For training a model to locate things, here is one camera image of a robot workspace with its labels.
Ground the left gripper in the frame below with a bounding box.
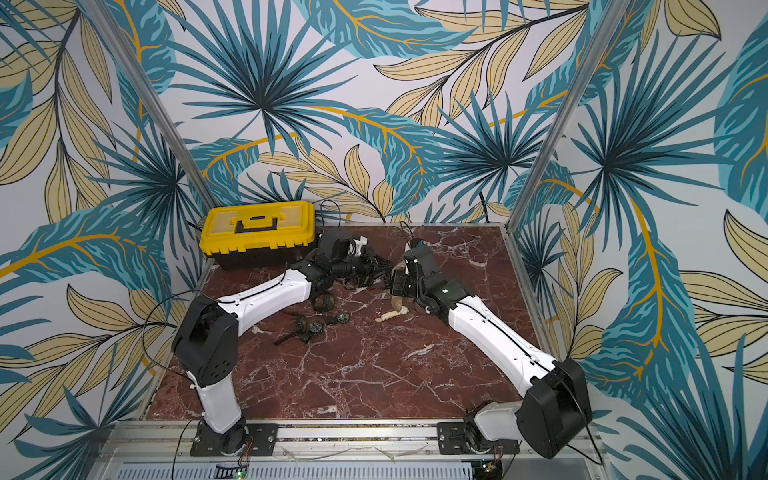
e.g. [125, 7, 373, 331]
[334, 245, 398, 288]

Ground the cream strap watch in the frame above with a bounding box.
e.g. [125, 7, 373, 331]
[375, 306, 409, 323]

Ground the beige striped cloth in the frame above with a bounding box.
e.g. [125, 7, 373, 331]
[387, 267, 408, 297]

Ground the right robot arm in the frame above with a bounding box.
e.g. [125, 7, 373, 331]
[391, 240, 593, 459]

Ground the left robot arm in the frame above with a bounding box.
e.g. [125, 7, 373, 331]
[172, 229, 393, 436]

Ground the small olive watch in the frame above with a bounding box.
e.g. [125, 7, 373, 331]
[325, 312, 351, 326]

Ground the black coiled watch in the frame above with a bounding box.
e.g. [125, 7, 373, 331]
[310, 291, 335, 313]

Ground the yellow black toolbox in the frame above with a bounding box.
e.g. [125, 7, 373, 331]
[199, 200, 316, 270]

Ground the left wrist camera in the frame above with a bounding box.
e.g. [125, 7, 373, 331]
[350, 236, 368, 257]

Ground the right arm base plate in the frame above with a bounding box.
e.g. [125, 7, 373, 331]
[436, 421, 520, 455]

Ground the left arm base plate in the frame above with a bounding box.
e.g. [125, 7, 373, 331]
[190, 420, 278, 457]

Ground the aluminium front rail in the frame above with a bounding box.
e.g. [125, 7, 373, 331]
[88, 419, 615, 479]

